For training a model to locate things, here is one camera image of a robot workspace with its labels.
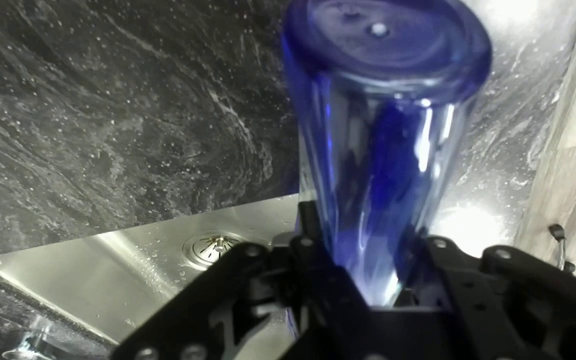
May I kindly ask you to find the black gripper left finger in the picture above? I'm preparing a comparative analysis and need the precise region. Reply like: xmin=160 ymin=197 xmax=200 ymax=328
xmin=109 ymin=198 xmax=369 ymax=360

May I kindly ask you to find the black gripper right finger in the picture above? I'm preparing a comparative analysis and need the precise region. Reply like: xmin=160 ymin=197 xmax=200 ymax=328
xmin=393 ymin=232 xmax=576 ymax=360

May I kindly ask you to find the blue dish soap bottle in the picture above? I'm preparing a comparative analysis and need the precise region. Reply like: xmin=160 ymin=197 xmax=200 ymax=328
xmin=278 ymin=0 xmax=493 ymax=308

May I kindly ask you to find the stainless steel sink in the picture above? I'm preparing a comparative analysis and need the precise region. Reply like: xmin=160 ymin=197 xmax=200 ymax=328
xmin=0 ymin=193 xmax=316 ymax=349

